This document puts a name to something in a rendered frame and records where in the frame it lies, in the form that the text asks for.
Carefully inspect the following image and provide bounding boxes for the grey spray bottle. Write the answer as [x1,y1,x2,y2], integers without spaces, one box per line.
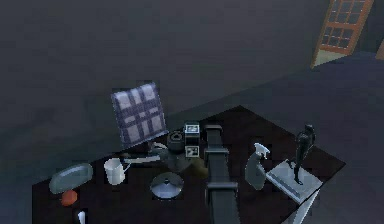
[244,142,271,191]

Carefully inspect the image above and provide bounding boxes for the orange red apple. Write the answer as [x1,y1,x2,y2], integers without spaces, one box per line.
[60,189,79,207]

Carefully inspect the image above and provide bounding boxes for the orange door with window panes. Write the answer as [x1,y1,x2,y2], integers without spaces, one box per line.
[310,0,375,70]

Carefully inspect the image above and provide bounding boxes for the black figure statue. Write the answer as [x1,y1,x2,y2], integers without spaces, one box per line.
[287,123,317,186]

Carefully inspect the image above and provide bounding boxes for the white mug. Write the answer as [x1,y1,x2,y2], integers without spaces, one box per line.
[103,157,132,186]

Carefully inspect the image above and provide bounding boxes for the olive brown vase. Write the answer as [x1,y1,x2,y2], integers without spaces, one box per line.
[189,157,210,178]

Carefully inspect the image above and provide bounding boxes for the blue white checked cushion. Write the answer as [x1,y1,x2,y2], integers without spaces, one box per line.
[110,81,168,151]

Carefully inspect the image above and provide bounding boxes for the grey round lid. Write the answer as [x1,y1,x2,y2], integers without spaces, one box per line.
[149,171,185,201]

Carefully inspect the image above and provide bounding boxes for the grey oval dish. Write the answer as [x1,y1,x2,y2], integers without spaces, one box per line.
[48,162,95,195]

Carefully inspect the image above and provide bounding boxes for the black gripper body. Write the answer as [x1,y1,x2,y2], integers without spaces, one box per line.
[165,130,195,173]

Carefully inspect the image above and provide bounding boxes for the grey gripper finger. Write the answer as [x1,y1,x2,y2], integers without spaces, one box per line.
[122,155,168,166]
[150,141,170,152]

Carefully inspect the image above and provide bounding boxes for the dark brown table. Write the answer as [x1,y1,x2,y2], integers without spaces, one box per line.
[31,104,347,224]

